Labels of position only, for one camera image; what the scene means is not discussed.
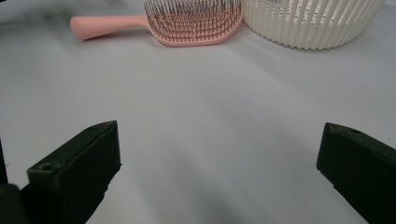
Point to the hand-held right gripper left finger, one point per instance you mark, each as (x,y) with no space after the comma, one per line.
(77,174)

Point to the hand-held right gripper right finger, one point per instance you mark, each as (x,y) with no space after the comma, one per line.
(361,168)

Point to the white ribbed plastic basket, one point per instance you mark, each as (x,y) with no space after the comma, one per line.
(311,25)

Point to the pink ridged lid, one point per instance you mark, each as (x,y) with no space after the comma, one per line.
(186,31)

